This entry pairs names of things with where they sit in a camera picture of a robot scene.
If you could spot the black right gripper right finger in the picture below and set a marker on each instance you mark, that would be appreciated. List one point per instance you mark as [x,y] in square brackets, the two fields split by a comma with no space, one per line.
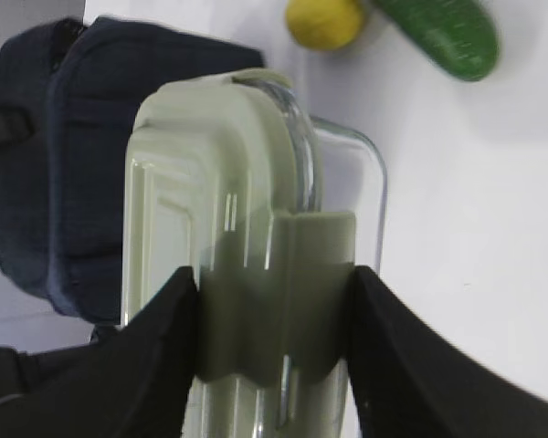
[410,382]

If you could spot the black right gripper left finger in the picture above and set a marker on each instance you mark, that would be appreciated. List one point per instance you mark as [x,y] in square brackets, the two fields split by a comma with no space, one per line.
[134,385]

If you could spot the green cucumber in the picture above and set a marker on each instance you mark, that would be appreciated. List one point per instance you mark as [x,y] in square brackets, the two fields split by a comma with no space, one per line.
[459,36]

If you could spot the yellow lemon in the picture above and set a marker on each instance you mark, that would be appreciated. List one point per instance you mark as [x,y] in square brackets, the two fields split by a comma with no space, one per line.
[325,24]

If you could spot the glass container green lid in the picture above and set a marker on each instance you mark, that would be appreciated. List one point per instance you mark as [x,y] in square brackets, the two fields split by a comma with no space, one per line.
[271,208]

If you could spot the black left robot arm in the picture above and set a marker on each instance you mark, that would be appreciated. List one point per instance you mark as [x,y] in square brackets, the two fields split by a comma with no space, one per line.
[22,372]

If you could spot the dark navy fabric bag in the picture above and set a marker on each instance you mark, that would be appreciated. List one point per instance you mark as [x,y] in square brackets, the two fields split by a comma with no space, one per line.
[69,95]

